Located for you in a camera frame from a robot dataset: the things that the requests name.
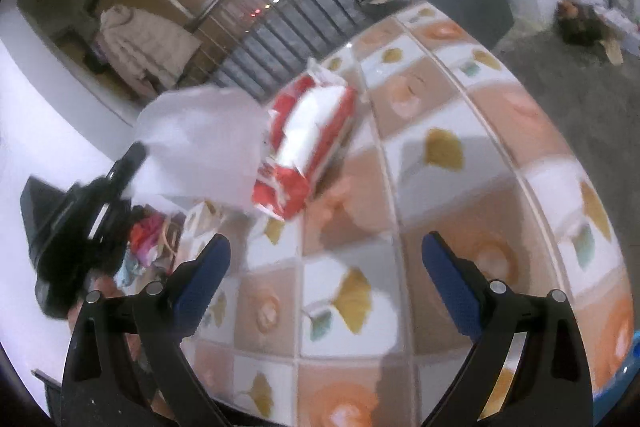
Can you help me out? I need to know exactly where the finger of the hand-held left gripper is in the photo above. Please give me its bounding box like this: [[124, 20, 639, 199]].
[[82, 142, 148, 218]]

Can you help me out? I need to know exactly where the red and white bag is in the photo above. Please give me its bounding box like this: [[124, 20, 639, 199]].
[[251, 57, 358, 222]]

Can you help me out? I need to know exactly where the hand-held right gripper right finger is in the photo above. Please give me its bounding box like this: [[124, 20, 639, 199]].
[[421, 231, 591, 427]]

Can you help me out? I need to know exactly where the white paper sheet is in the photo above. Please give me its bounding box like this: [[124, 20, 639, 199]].
[[132, 87, 268, 212]]

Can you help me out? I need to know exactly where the dark box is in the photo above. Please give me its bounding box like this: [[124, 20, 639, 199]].
[[555, 2, 608, 45]]

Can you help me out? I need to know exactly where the bag of pink red cloth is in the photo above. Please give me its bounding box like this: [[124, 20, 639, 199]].
[[127, 204, 173, 268]]

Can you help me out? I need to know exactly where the beige puffer jacket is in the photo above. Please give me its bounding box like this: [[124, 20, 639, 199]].
[[97, 6, 201, 95]]

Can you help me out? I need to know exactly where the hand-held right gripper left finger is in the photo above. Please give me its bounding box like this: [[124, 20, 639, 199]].
[[62, 233, 232, 427]]

